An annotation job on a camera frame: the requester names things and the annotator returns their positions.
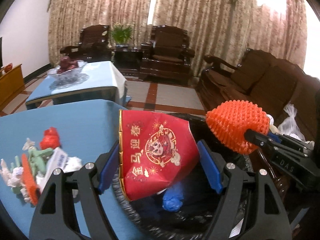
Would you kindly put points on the dark wooden armchair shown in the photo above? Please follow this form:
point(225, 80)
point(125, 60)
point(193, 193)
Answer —
point(167, 55)
point(92, 46)

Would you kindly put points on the blue tablecloth table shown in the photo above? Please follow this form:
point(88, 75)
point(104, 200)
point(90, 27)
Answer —
point(96, 80)
point(86, 129)

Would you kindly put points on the red plastic bag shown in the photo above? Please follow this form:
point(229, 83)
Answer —
point(51, 139)

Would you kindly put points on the crumpled white tissue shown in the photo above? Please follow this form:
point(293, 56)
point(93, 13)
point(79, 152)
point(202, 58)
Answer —
point(73, 164)

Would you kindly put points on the red festive paper packet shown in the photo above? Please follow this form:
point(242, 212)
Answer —
point(156, 150)

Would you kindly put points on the orange foam strip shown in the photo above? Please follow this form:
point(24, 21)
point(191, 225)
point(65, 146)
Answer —
point(29, 181)

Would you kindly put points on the glass fruit bowl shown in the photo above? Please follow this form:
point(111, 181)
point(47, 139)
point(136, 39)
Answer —
point(69, 78)

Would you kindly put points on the right dark wooden armchair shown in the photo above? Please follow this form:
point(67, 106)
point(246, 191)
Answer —
point(167, 55)

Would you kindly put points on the dark side table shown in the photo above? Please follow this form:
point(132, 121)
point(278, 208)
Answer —
point(128, 59)

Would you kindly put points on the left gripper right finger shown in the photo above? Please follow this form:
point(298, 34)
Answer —
point(211, 167)

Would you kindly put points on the green glove with white ball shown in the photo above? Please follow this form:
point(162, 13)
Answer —
point(37, 159)

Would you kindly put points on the dark red fruit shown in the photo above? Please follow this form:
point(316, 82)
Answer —
point(67, 64)

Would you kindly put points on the orange foam fruit net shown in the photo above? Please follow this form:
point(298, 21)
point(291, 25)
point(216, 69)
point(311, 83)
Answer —
point(231, 119)

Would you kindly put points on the blue tablecloth far table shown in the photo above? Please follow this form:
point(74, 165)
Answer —
point(96, 80)

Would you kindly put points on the white toothpaste tube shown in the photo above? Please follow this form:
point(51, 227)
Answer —
point(57, 160)

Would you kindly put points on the wooden tv cabinet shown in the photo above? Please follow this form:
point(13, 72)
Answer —
point(11, 84)

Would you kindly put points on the dark wooden sofa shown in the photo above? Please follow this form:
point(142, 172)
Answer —
point(265, 80)

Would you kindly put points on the red ornament on cabinet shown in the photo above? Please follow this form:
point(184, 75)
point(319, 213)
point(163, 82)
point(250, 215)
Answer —
point(8, 68)

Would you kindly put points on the blue tablecloth near table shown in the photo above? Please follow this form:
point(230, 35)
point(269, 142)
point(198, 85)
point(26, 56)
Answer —
point(86, 129)

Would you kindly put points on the white plastic bag on sofa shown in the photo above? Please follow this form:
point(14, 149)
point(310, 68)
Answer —
point(289, 126)

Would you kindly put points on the left dark wooden armchair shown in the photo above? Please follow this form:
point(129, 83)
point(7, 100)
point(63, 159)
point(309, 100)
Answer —
point(92, 46)

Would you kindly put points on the black trash bin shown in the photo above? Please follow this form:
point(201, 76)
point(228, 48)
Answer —
point(200, 201)

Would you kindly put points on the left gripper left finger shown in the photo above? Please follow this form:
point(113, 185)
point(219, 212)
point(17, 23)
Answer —
point(107, 164)

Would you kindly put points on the patterned beige curtains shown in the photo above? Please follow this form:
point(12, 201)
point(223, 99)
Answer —
point(224, 28)

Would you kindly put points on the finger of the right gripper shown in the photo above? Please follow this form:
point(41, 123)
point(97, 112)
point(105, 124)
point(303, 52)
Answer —
point(265, 142)

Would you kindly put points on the green potted plant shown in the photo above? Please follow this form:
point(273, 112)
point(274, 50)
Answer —
point(121, 33)

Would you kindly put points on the blue plastic bag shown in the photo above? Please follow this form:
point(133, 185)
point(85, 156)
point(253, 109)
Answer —
point(173, 198)

